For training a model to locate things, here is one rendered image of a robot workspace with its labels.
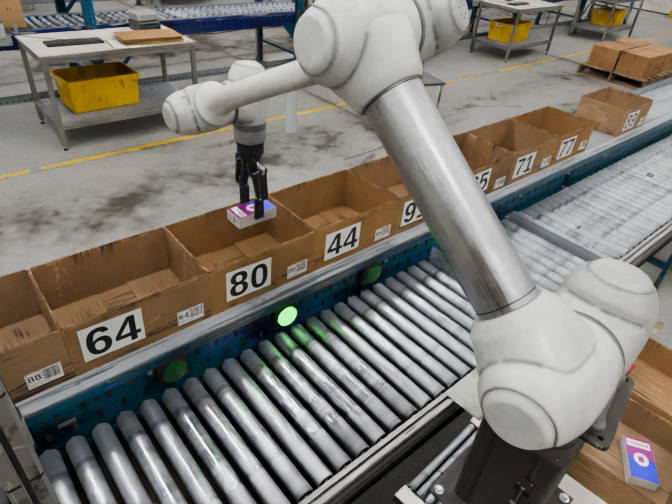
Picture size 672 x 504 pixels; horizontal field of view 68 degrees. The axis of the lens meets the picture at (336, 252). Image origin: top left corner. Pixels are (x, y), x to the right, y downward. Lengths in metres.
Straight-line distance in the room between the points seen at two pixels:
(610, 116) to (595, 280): 2.67
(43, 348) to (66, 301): 0.33
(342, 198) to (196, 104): 1.02
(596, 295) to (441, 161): 0.34
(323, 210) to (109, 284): 0.86
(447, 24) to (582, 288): 0.49
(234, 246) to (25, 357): 0.78
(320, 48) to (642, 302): 0.63
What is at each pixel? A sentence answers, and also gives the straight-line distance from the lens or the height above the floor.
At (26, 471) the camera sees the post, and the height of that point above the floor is 1.39.
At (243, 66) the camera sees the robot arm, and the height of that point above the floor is 1.58.
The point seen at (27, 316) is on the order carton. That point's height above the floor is 0.90.
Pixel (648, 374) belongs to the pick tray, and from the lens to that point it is 1.95.
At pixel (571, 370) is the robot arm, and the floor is 1.44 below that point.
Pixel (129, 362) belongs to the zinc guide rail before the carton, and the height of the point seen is 0.89.
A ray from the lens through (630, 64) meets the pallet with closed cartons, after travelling 8.79.
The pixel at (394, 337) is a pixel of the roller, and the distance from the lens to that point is 1.72.
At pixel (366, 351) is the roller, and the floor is 0.75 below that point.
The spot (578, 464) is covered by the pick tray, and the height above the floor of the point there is 0.81.
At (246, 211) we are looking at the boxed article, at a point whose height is 1.16.
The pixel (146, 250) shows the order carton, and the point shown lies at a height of 0.98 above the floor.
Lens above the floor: 1.94
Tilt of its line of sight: 35 degrees down
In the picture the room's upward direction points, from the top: 5 degrees clockwise
